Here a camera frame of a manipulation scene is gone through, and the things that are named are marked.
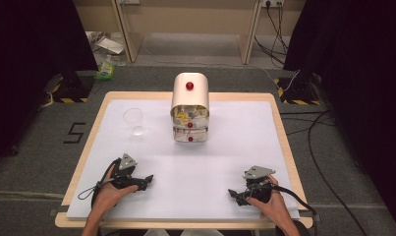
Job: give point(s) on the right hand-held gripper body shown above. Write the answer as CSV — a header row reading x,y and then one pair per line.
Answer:
x,y
259,187

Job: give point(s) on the person's left hand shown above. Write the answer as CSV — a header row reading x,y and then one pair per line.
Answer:
x,y
108,195

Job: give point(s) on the green wet wipes pack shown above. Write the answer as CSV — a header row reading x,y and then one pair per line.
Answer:
x,y
104,71

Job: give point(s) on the white table mat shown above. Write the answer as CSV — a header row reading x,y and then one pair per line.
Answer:
x,y
192,170

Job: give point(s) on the person's right hand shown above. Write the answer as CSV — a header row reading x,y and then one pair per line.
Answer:
x,y
275,205

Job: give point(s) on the black curtain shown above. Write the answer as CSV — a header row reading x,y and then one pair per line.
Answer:
x,y
28,65
359,65

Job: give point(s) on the stand base with striped tape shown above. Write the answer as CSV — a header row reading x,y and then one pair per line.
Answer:
x,y
298,93
72,90

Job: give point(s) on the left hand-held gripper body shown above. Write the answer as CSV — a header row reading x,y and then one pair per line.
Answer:
x,y
126,177

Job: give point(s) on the wooden desk leg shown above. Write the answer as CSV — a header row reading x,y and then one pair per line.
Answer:
x,y
249,36
128,36

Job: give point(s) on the pile of paper scraps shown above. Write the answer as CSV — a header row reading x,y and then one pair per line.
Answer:
x,y
105,46

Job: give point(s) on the clear glass cup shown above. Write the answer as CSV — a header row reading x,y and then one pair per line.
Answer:
x,y
133,118

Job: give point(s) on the white drawer cabinet red knobs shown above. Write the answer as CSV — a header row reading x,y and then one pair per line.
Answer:
x,y
190,98

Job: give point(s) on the white wall power socket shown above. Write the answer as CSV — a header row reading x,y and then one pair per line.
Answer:
x,y
272,2

